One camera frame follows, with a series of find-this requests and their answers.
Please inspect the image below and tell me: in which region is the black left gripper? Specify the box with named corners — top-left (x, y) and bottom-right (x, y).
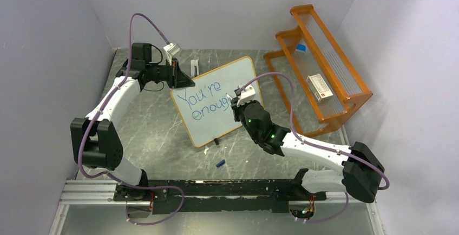
top-left (146, 58), bottom-right (195, 89)

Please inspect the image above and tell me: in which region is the yellow-framed whiteboard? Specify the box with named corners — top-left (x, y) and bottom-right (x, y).
top-left (171, 56), bottom-right (256, 147)

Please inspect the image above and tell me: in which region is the blue marker cap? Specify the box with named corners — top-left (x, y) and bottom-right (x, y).
top-left (216, 160), bottom-right (226, 168)

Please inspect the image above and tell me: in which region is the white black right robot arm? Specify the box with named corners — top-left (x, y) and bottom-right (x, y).
top-left (231, 98), bottom-right (385, 203)

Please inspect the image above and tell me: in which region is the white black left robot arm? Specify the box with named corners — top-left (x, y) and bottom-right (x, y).
top-left (70, 43), bottom-right (195, 200)

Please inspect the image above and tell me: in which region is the white whiteboard eraser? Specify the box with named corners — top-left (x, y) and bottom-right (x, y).
top-left (191, 59), bottom-right (200, 77)

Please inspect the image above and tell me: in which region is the white red box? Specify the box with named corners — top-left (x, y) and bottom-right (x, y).
top-left (306, 74), bottom-right (334, 102)

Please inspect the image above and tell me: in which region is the blue-capped item on shelf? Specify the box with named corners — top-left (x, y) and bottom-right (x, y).
top-left (296, 44), bottom-right (306, 53)

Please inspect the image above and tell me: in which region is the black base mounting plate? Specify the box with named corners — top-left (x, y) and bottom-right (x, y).
top-left (113, 179), bottom-right (326, 214)

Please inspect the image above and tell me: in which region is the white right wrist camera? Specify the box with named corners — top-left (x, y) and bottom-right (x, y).
top-left (234, 84), bottom-right (256, 106)

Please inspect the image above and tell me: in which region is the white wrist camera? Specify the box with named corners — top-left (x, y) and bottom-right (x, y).
top-left (234, 84), bottom-right (256, 106)
top-left (163, 43), bottom-right (181, 64)

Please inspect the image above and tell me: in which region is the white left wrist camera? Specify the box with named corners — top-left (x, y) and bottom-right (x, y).
top-left (163, 43), bottom-right (181, 64)

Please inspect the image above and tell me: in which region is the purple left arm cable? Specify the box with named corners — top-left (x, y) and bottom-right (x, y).
top-left (77, 12), bottom-right (186, 226)

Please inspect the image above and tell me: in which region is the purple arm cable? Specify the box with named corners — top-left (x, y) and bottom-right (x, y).
top-left (234, 71), bottom-right (390, 224)
top-left (77, 12), bottom-right (186, 226)

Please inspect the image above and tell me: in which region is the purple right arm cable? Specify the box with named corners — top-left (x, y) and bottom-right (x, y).
top-left (234, 71), bottom-right (390, 224)

